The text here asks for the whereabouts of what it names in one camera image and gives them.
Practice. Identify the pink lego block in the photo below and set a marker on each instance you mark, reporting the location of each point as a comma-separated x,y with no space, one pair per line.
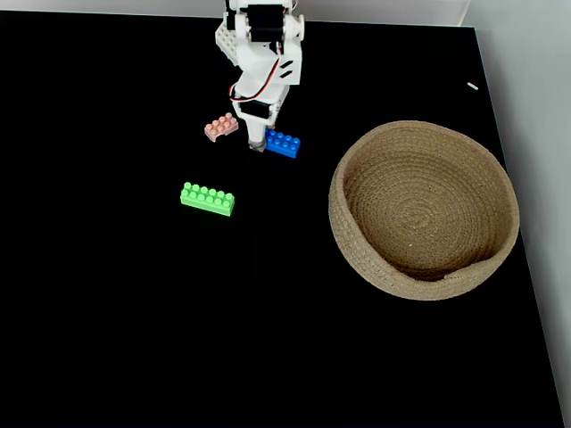
220,126

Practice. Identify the blue lego block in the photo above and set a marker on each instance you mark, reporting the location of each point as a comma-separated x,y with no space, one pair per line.
283,143

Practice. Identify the green lego block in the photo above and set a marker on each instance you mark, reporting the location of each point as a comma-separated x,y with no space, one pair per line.
207,200

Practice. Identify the small white scrap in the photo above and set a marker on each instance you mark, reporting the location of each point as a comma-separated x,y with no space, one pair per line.
473,86

